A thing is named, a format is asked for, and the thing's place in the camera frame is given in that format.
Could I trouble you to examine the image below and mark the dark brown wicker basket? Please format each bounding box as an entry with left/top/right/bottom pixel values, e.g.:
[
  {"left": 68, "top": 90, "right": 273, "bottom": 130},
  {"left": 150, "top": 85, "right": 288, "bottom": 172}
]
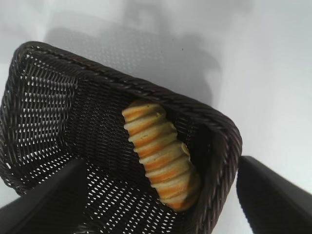
[{"left": 0, "top": 40, "right": 243, "bottom": 234}]

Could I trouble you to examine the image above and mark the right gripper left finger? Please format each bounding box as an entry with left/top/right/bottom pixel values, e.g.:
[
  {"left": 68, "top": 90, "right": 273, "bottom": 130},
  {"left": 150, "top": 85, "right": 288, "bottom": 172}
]
[{"left": 0, "top": 158, "right": 95, "bottom": 234}]

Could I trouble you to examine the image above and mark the long striped twisted bread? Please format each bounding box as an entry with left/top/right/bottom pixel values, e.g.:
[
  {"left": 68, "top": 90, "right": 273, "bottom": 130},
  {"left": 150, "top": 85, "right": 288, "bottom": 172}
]
[{"left": 121, "top": 98, "right": 202, "bottom": 212}]

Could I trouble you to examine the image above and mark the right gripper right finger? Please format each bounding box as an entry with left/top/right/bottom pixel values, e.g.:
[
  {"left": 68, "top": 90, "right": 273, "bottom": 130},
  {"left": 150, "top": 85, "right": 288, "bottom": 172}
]
[{"left": 235, "top": 156, "right": 312, "bottom": 234}]

